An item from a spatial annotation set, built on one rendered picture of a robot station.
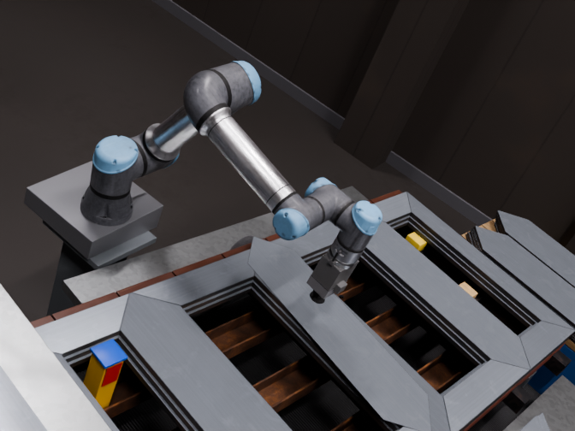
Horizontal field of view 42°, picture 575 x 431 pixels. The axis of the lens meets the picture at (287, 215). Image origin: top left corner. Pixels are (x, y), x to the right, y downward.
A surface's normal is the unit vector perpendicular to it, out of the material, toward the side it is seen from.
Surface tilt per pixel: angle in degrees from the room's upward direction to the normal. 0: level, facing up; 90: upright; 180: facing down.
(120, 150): 12
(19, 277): 0
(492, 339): 0
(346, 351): 0
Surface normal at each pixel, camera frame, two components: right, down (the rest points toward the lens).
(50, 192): 0.27, -0.75
